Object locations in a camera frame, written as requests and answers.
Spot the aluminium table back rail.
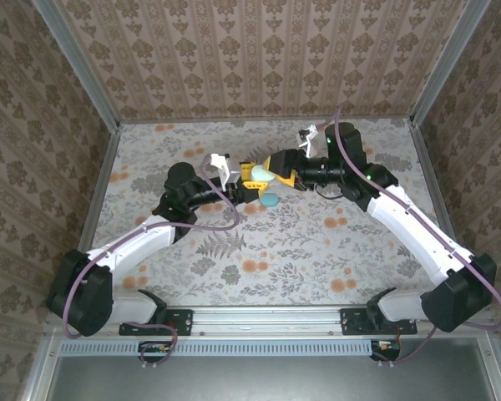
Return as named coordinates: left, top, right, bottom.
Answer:
left=117, top=116, right=415, bottom=125

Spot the aluminium base beam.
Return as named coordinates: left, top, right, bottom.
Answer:
left=45, top=307, right=496, bottom=338

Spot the mint green earbud charging case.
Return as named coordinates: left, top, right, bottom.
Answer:
left=250, top=165, right=276, bottom=184

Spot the grey slotted cable duct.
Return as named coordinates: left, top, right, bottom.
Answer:
left=59, top=338, right=400, bottom=358

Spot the aluminium table side rail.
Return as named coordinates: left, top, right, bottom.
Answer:
left=409, top=120, right=468, bottom=256
left=62, top=123, right=122, bottom=308

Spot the aluminium frame post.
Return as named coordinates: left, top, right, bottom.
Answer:
left=409, top=0, right=493, bottom=129
left=32, top=0, right=122, bottom=134

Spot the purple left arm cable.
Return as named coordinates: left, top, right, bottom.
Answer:
left=61, top=155, right=241, bottom=369

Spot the black connector module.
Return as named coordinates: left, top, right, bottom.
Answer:
left=138, top=340, right=172, bottom=363
left=369, top=338, right=402, bottom=361

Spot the grey metal panel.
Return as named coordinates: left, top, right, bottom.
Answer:
left=45, top=354, right=500, bottom=401

